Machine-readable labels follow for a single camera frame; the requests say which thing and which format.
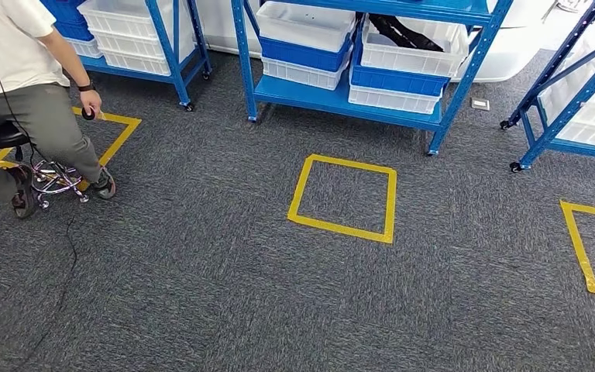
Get black parts in bin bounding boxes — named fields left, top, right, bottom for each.
left=368, top=13, right=445, bottom=53

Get person's left hand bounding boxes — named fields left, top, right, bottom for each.
left=79, top=91, right=105, bottom=122

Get black swivel stool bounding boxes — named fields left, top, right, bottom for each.
left=0, top=120, right=91, bottom=211

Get black floor cable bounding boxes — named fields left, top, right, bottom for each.
left=17, top=215, right=81, bottom=372

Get blue metal shelf rack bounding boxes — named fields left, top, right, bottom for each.
left=230, top=0, right=514, bottom=157
left=40, top=0, right=212, bottom=112
left=500, top=0, right=595, bottom=173

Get person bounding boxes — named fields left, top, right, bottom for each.
left=0, top=0, right=117, bottom=220

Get white car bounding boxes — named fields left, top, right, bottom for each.
left=194, top=0, right=595, bottom=83

